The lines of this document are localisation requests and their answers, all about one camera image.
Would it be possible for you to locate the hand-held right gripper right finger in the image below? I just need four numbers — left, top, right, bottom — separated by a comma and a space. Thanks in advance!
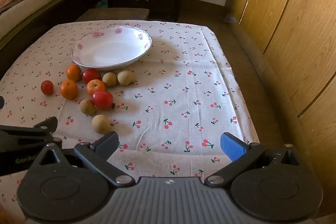
205, 132, 307, 186

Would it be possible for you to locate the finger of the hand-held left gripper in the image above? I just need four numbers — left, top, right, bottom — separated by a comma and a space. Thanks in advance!
0, 116, 59, 139

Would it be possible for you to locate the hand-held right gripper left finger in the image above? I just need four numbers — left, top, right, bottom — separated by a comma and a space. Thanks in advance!
30, 131, 135, 187

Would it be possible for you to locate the brown longan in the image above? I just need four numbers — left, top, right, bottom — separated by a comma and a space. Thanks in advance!
117, 70, 134, 86
80, 98, 96, 116
102, 72, 117, 87
92, 114, 111, 134

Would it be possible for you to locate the small round red tomato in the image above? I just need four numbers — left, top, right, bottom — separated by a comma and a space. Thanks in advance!
41, 80, 54, 96

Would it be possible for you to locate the red oval tomato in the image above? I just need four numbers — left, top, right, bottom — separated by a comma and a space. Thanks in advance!
91, 90, 114, 110
82, 69, 102, 84

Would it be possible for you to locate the orange tangerine with green stem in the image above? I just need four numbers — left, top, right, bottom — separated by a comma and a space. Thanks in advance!
86, 79, 106, 96

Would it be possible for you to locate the white floral plate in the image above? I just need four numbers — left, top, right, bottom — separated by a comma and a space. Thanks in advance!
70, 25, 153, 70

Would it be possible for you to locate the white thread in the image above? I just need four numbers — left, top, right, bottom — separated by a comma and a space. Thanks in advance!
136, 127, 150, 150

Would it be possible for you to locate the cherry print tablecloth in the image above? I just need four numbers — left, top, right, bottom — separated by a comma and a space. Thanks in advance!
0, 20, 260, 216

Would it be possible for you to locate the brown stool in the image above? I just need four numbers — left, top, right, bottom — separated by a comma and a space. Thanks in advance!
76, 8, 150, 22

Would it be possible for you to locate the wooden wardrobe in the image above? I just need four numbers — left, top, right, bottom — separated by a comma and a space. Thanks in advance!
231, 0, 336, 214

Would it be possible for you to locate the dark nightstand drawer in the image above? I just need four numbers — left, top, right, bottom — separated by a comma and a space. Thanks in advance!
113, 0, 179, 16

